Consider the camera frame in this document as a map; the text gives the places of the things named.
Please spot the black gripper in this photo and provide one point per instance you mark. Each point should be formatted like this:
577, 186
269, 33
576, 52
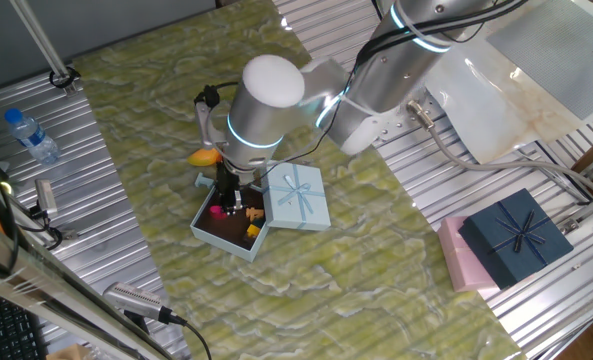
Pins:
227, 179

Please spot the small pink toy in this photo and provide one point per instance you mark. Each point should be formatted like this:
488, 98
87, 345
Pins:
217, 213

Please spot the small grey toy block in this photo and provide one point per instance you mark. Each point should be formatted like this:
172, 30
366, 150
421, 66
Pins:
203, 181

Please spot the yellow orange toy mango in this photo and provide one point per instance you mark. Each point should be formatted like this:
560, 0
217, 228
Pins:
202, 158

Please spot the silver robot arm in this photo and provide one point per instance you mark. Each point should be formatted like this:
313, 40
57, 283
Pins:
376, 85

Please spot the light blue gift box base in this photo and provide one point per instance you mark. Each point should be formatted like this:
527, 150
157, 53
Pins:
226, 240

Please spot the light blue gift box lid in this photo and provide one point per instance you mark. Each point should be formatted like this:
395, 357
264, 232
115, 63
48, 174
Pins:
296, 195

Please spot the dark blue gift box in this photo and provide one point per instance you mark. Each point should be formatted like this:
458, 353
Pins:
516, 237

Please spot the dark blue toy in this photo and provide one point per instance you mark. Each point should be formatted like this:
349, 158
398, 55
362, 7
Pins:
260, 222

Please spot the gold metallic toy block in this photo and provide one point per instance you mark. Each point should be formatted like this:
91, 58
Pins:
253, 231

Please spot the green marble pattern mat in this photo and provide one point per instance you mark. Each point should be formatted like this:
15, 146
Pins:
301, 280

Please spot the white ridged device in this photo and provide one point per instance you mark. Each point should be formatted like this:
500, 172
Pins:
131, 297

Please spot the silver robot mounting plate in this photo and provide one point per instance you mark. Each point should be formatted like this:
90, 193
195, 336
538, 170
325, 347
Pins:
401, 122

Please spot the clear plastic water bottle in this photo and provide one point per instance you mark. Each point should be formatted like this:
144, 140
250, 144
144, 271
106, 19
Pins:
31, 137

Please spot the pink flat object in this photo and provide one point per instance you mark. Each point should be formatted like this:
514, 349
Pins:
463, 265

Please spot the silver tripod pole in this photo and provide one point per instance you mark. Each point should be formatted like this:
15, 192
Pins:
41, 40

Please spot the black keyboard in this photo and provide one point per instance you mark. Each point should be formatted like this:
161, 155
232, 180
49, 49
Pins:
1, 325

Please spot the beige flat sheet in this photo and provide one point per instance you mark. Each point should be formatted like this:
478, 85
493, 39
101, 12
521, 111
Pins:
476, 100

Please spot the grey studded baseplate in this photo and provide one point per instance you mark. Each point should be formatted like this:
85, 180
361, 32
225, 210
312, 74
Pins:
561, 45

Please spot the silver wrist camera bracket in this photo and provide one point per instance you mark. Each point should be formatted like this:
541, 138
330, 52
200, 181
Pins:
203, 122

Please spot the aluminium frame bar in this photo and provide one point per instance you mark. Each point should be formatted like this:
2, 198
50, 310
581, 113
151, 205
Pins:
51, 290

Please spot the silver aluminium rail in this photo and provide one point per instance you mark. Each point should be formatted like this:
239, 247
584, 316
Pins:
591, 210

